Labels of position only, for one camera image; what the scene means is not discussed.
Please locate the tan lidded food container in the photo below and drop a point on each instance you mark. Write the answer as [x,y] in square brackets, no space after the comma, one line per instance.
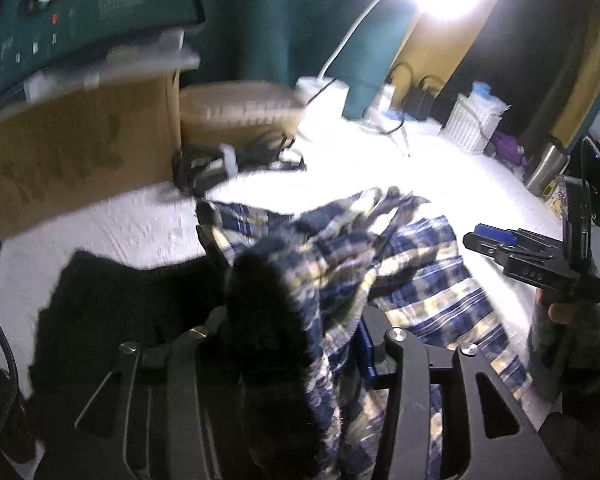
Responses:
[240,110]

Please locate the white plastic basket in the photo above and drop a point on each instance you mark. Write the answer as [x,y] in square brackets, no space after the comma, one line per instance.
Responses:
[467,127]

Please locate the white tablet stand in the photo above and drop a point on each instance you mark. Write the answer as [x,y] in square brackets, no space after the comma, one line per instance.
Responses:
[130,57]

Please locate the blue tissue pack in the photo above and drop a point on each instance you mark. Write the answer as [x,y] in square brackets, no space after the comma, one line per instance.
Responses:
[487,95]

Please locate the white charger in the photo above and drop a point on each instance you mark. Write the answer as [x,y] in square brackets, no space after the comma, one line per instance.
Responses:
[386,97]

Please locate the black garment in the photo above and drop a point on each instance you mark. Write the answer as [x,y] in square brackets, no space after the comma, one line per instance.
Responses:
[105,300]

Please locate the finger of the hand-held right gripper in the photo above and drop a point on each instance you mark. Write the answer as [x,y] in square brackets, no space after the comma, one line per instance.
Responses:
[495,234]
[490,250]

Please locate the person's right hand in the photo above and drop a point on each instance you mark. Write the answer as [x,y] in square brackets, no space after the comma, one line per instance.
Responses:
[575,345]

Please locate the person's right forearm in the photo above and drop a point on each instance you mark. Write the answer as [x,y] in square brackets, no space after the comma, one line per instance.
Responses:
[590,430]

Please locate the tablet with teal screen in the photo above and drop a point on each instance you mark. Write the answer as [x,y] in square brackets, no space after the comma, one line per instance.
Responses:
[90,5]

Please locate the plaid pants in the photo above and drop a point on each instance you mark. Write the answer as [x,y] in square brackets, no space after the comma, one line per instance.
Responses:
[405,280]

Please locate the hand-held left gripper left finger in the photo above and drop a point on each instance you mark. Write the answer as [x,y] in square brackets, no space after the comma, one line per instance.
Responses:
[180,360]

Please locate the purple cloth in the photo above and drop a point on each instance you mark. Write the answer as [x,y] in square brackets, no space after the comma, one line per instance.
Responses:
[507,147]

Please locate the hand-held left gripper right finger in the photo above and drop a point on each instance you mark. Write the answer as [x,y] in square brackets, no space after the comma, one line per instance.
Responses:
[366,355]

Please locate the black power adapter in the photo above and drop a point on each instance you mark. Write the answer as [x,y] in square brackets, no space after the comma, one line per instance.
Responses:
[419,100]

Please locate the yellow curtain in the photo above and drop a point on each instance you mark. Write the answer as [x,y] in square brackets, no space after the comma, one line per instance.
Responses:
[585,80]
[445,50]

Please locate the white cartoon mug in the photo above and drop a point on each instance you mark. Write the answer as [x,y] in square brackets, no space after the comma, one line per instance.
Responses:
[555,200]

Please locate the cardboard box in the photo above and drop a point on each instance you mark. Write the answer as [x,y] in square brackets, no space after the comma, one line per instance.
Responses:
[80,150]

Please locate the white desk lamp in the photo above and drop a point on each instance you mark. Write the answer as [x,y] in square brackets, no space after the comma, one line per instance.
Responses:
[325,97]

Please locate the dark window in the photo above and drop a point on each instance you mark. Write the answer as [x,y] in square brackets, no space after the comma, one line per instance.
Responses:
[530,75]

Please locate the steel tumbler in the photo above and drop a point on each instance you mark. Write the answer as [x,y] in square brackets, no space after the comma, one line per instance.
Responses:
[545,167]

